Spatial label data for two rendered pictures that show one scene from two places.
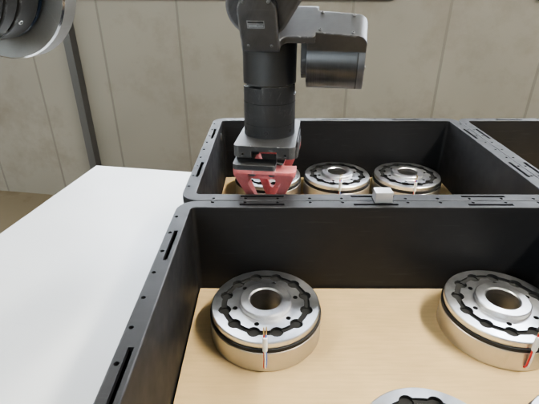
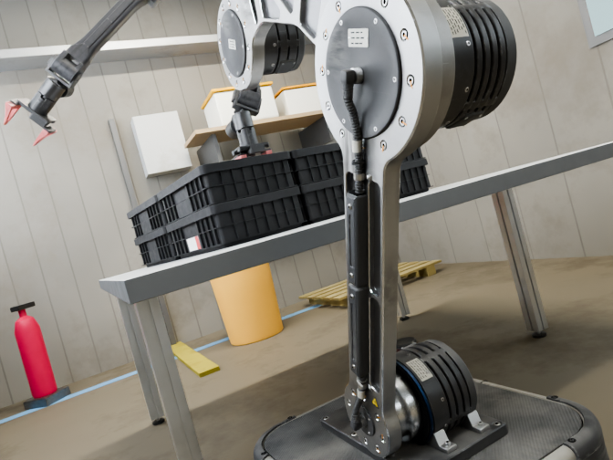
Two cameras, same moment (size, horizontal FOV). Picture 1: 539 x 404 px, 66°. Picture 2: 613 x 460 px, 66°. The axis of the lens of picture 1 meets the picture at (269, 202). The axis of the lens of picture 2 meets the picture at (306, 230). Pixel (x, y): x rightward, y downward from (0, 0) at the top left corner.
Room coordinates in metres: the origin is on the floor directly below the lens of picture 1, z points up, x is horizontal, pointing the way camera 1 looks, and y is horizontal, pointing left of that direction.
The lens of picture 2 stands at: (1.22, 1.25, 0.72)
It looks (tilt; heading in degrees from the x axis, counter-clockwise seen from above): 1 degrees down; 235
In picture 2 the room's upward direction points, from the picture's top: 15 degrees counter-clockwise
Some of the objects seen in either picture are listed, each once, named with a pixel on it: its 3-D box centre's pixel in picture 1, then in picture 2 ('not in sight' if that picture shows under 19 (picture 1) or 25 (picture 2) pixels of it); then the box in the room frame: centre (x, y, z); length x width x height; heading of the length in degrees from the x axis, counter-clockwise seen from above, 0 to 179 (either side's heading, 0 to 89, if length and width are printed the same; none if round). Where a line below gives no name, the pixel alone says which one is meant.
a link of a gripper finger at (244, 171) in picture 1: (267, 179); (259, 162); (0.44, 0.00, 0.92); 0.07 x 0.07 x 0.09; 83
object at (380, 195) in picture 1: (382, 195); not in sight; (0.38, -0.12, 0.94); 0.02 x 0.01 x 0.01; 90
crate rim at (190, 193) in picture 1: (348, 157); (221, 177); (0.53, -0.11, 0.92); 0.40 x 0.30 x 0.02; 90
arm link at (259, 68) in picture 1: (275, 58); (242, 122); (0.46, -0.01, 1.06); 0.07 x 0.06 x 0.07; 80
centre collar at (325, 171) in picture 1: (337, 172); not in sight; (0.60, -0.11, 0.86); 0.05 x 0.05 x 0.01
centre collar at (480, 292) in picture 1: (502, 300); not in sight; (0.30, -0.22, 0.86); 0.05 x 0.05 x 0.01
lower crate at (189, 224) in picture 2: not in sight; (233, 224); (0.53, -0.11, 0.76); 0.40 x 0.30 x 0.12; 90
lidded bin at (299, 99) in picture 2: not in sight; (300, 105); (-1.37, -2.00, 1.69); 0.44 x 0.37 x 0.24; 170
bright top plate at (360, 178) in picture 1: (336, 175); not in sight; (0.60, -0.11, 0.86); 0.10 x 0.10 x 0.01
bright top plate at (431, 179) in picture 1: (407, 175); not in sight; (0.60, -0.22, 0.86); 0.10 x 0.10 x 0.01
